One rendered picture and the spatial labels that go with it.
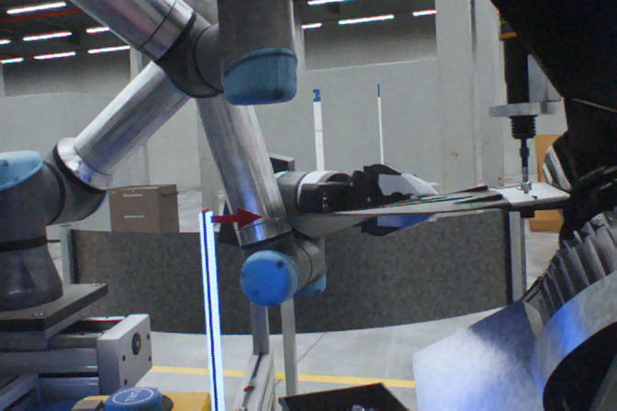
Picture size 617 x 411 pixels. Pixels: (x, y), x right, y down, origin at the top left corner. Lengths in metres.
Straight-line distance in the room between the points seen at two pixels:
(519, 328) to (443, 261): 1.89
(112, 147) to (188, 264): 1.49
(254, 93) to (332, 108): 6.24
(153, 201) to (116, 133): 6.25
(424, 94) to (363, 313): 4.40
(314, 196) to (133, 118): 0.40
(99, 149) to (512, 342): 0.72
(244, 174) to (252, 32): 0.29
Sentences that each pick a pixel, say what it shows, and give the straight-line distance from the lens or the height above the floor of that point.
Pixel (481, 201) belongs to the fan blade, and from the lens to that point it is 0.68.
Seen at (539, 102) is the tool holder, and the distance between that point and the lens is 0.70.
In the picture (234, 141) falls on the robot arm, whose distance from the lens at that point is 0.88.
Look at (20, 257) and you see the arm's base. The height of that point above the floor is 1.11.
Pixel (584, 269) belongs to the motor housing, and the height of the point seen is 1.14.
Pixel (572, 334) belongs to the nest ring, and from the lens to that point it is 0.56.
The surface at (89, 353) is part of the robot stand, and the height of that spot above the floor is 0.97.
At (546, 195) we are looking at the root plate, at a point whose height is 1.19.
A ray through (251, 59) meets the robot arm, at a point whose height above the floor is 1.34.
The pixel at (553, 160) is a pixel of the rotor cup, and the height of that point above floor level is 1.22.
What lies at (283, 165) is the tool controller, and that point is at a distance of 1.28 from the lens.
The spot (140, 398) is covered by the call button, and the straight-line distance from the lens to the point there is 0.50.
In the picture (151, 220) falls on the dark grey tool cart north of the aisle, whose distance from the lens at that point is 7.38.
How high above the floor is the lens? 1.25
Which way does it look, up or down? 3 degrees down
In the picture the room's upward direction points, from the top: 3 degrees counter-clockwise
